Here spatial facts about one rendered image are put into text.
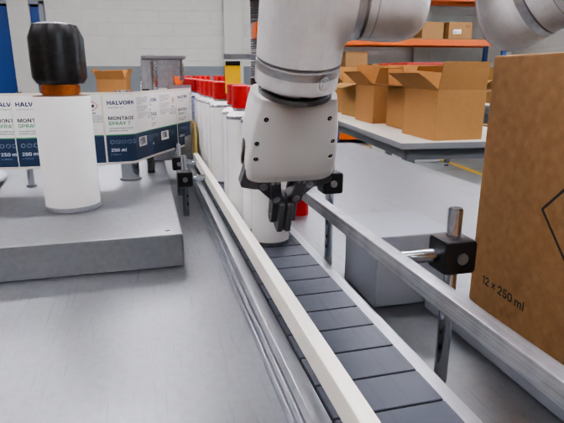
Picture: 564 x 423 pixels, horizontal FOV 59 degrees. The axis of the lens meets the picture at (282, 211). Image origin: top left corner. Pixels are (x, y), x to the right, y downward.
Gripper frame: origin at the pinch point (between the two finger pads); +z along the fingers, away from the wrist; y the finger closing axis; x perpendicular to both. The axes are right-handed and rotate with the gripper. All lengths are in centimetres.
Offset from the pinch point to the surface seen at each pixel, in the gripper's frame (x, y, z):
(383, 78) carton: -236, -132, 73
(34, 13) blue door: -810, 166, 187
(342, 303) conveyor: 14.1, -2.8, 1.6
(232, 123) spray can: -20.8, 2.5, -1.6
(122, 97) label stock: -55, 19, 8
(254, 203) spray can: -6.3, 1.9, 2.9
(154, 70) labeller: -80, 12, 12
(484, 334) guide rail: 30.9, -3.3, -12.6
